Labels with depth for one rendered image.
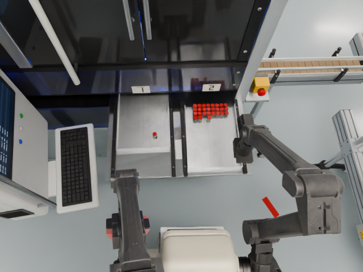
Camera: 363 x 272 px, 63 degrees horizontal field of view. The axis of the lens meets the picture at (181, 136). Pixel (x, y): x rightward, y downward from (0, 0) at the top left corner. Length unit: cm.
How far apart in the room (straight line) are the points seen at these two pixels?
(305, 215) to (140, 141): 98
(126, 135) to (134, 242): 88
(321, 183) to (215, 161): 83
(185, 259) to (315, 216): 36
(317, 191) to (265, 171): 177
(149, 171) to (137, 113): 32
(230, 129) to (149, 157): 43
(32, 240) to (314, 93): 255
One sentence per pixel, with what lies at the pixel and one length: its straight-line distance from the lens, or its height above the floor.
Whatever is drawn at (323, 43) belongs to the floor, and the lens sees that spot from 331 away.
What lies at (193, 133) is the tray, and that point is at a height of 88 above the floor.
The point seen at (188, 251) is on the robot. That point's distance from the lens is 89.
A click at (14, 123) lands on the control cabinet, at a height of 116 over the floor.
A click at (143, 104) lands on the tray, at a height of 88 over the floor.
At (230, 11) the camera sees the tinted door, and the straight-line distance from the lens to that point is 112.
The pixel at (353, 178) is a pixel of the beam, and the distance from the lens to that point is 214.
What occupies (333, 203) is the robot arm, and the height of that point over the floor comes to 163.
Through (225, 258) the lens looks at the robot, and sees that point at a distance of 88.
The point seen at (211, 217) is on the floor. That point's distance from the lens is 229.
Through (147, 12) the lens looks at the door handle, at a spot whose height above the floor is 156.
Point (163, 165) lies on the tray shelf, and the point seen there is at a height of 88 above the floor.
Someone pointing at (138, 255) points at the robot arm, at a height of 158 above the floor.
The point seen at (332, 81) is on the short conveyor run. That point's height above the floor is 88.
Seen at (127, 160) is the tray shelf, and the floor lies 88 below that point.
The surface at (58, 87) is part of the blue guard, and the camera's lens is 151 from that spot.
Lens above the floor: 225
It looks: 67 degrees down
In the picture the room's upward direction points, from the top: 4 degrees clockwise
